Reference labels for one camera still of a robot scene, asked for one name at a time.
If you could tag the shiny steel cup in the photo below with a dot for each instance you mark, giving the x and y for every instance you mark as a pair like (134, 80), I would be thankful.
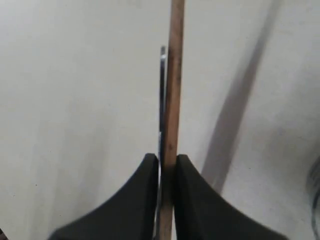
(313, 190)

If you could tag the silver table knife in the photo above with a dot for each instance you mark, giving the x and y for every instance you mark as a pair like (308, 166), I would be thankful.
(161, 137)

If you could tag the dark wooden chopstick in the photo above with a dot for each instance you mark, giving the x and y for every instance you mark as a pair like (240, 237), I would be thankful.
(171, 117)

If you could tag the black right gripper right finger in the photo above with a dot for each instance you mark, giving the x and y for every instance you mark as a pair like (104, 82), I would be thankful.
(202, 214)

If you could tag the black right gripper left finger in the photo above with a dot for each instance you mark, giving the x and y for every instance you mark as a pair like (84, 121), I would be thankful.
(128, 215)

